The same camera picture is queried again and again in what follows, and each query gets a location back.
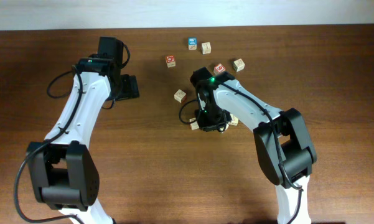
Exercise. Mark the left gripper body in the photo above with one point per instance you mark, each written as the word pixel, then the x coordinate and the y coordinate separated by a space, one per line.
pixel 127 89

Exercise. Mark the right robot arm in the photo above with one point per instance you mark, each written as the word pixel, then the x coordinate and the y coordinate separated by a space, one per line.
pixel 283 145

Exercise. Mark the wooden block letter I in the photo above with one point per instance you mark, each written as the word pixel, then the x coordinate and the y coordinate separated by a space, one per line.
pixel 234 120

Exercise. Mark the blue top wooden block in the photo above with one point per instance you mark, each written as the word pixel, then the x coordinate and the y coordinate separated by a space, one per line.
pixel 192 43

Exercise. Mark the green edged picture block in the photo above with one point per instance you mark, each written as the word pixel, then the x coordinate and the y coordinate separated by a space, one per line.
pixel 223 129

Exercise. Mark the red top wooden block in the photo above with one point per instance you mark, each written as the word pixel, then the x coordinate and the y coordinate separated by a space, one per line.
pixel 170 61

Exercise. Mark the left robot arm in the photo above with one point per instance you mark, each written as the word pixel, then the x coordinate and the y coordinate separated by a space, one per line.
pixel 62 171

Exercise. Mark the wooden block with apple picture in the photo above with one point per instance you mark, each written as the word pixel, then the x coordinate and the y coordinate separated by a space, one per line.
pixel 193 124

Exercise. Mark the red number nine block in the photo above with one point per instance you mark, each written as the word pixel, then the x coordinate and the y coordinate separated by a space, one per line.
pixel 219 68

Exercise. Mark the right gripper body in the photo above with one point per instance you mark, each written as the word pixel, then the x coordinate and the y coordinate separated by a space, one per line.
pixel 212 117

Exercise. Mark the green sided wooden block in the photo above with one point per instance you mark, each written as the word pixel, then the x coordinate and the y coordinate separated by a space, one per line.
pixel 238 65

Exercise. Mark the plain wooden block letter J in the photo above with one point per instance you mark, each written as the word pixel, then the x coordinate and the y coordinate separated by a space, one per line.
pixel 206 48

